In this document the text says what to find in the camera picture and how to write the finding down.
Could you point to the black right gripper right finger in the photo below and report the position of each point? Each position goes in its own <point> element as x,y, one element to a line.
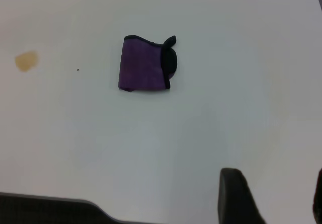
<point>318,198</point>

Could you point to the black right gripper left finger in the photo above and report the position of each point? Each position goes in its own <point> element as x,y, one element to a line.
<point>234,198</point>

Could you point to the light brown coffee spill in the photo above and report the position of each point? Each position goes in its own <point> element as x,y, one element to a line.
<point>26,61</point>

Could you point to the purple cloth with black trim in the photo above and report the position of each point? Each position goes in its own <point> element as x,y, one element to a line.
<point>141,65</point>

